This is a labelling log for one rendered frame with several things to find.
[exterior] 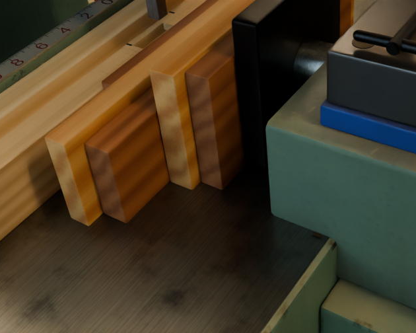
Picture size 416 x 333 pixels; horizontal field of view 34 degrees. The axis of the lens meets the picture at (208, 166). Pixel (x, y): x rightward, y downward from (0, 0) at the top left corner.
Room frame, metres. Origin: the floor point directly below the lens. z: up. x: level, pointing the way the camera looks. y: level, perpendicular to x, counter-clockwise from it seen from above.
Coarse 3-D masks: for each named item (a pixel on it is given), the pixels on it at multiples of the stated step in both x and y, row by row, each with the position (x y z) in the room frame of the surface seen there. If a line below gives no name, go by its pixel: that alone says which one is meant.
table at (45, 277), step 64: (192, 192) 0.28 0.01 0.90; (256, 192) 0.28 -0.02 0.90; (0, 256) 0.26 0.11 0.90; (64, 256) 0.25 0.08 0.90; (128, 256) 0.24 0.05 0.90; (192, 256) 0.24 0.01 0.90; (256, 256) 0.23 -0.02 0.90; (320, 256) 0.23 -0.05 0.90; (0, 320) 0.21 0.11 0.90; (64, 320) 0.21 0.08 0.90; (128, 320) 0.20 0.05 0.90; (192, 320) 0.20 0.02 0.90; (256, 320) 0.19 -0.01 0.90; (320, 320) 0.22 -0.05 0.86; (384, 320) 0.20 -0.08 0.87
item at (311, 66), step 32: (256, 0) 0.31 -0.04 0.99; (288, 0) 0.31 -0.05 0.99; (320, 0) 0.34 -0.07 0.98; (256, 32) 0.29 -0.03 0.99; (288, 32) 0.31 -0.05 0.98; (320, 32) 0.34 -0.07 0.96; (256, 64) 0.29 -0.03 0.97; (288, 64) 0.31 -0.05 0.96; (320, 64) 0.31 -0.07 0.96; (256, 96) 0.29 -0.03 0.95; (288, 96) 0.31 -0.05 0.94; (256, 128) 0.29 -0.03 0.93; (256, 160) 0.29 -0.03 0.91
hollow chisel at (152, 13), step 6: (150, 0) 0.40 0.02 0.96; (156, 0) 0.39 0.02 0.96; (162, 0) 0.40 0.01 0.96; (150, 6) 0.40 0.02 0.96; (156, 6) 0.39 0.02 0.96; (162, 6) 0.40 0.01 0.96; (150, 12) 0.40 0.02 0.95; (156, 12) 0.39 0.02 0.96; (162, 12) 0.40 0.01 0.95; (156, 18) 0.39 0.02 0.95
